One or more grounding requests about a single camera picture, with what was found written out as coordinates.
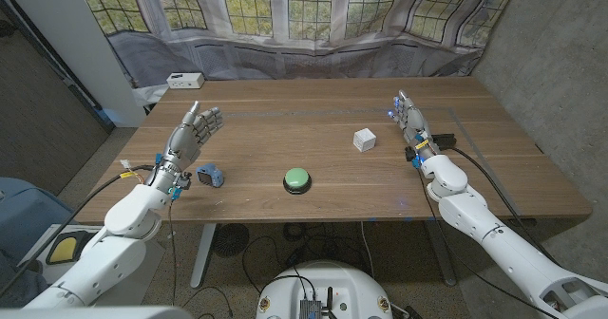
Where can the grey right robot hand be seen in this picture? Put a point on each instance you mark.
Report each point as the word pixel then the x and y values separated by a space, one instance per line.
pixel 415 122

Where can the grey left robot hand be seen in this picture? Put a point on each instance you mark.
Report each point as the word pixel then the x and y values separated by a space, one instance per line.
pixel 187 138

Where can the blue toy camera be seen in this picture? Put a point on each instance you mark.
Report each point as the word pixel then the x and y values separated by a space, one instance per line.
pixel 211 175

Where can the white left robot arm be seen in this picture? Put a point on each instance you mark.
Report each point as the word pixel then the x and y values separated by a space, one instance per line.
pixel 109 257

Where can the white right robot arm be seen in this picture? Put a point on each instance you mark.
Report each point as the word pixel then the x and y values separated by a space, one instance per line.
pixel 503 243

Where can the white patterned cube block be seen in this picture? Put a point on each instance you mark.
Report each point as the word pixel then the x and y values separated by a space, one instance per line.
pixel 364 140

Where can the green button black base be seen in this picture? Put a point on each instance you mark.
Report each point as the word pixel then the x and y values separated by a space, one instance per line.
pixel 297 177

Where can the white power strip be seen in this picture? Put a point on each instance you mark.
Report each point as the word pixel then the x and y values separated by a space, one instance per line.
pixel 185 80

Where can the black round fan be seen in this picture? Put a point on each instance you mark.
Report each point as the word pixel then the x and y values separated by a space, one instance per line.
pixel 231 239

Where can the white table leg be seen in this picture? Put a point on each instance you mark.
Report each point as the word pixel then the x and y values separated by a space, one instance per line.
pixel 203 255

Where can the grey table leg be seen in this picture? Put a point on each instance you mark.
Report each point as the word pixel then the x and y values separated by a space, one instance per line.
pixel 441 252

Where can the printed window backdrop cloth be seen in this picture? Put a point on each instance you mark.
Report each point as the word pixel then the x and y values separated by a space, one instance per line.
pixel 309 24

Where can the white pillar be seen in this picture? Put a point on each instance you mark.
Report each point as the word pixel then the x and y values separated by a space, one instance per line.
pixel 71 34

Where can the yellow black pad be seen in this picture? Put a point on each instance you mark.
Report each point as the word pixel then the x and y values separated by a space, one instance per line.
pixel 64 249

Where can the blue seat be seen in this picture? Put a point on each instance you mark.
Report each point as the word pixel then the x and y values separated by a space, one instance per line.
pixel 28 214

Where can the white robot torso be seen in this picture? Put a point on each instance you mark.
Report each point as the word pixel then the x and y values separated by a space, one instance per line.
pixel 328 286

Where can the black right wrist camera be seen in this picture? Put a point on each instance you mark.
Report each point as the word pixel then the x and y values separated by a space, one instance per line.
pixel 444 141

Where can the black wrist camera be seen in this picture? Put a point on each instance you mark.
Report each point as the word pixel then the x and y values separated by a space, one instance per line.
pixel 444 141
pixel 184 182

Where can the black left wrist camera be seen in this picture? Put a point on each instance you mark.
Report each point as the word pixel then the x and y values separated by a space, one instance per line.
pixel 184 182

